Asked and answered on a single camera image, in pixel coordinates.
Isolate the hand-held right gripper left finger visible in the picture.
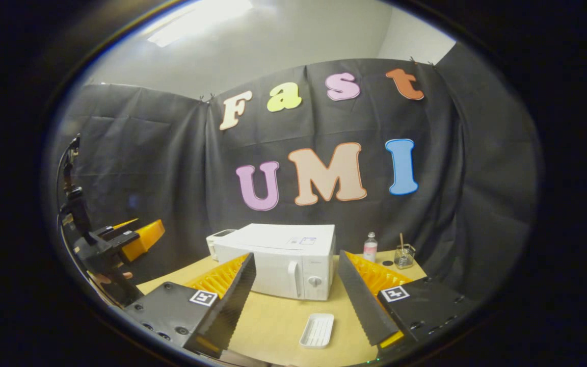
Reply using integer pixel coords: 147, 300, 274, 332
123, 252, 257, 359

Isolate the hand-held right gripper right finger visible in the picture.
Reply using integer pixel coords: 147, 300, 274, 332
338, 250, 472, 353

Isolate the white microwave oven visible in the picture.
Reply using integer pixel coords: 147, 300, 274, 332
214, 223, 336, 301

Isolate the white plastic tray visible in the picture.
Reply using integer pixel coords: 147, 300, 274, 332
299, 313, 335, 349

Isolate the clear bottle with pink label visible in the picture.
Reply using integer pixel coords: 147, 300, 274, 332
363, 232, 378, 263

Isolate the square glass jar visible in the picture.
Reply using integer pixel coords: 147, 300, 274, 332
394, 244, 416, 270

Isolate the white device with dark screen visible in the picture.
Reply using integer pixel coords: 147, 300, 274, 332
206, 229, 238, 261

